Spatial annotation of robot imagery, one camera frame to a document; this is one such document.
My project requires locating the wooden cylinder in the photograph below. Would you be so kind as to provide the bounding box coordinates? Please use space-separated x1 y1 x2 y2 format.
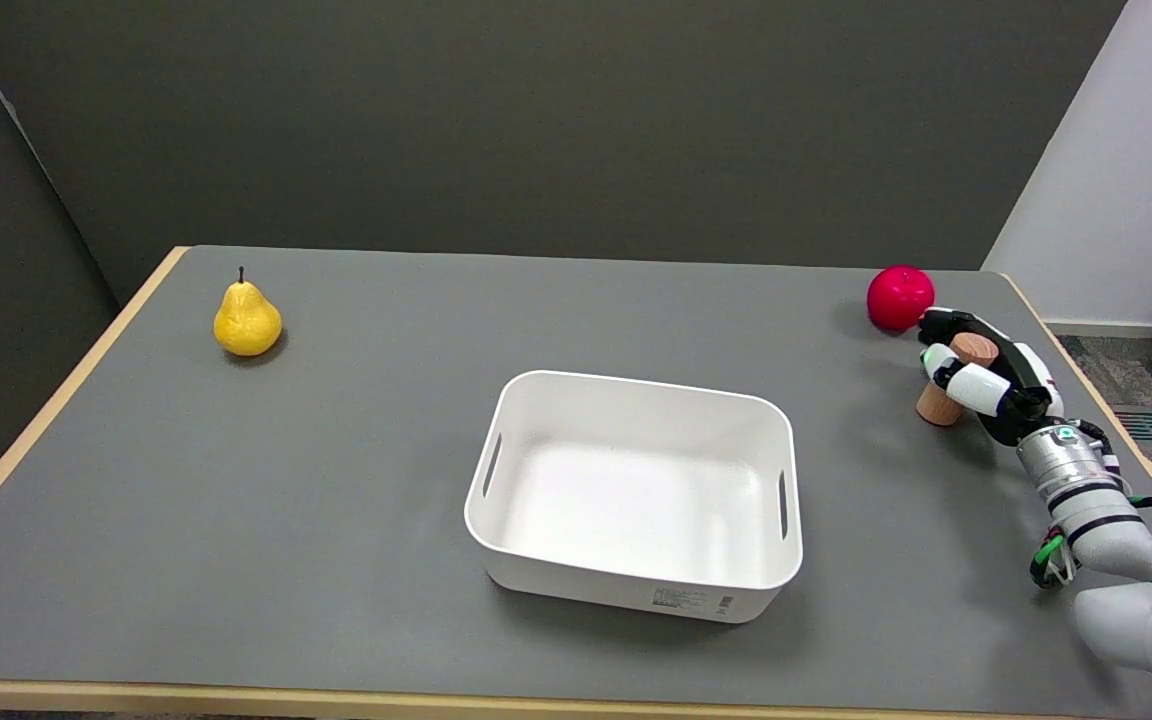
915 332 1000 428

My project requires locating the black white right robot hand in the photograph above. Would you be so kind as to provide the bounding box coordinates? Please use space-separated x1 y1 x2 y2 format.
917 307 1066 447

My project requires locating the yellow toy pear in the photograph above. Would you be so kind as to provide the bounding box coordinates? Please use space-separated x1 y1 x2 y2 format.
213 266 283 358

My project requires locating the magenta toy apple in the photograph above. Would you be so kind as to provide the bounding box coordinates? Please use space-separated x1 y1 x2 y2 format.
866 265 936 333

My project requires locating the white plastic bin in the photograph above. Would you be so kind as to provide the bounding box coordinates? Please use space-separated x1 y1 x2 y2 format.
463 370 804 624

